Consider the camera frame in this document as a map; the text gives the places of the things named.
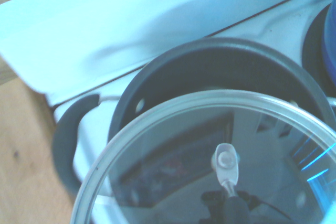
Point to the white electric stove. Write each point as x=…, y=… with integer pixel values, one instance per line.
x=275, y=24

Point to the blue container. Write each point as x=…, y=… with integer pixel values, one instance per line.
x=331, y=45

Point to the white raised stove cover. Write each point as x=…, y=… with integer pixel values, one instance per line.
x=131, y=19

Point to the black round hotplate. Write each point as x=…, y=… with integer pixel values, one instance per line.
x=313, y=48

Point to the glass pot lid metal rim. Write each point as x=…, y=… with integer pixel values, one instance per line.
x=183, y=129

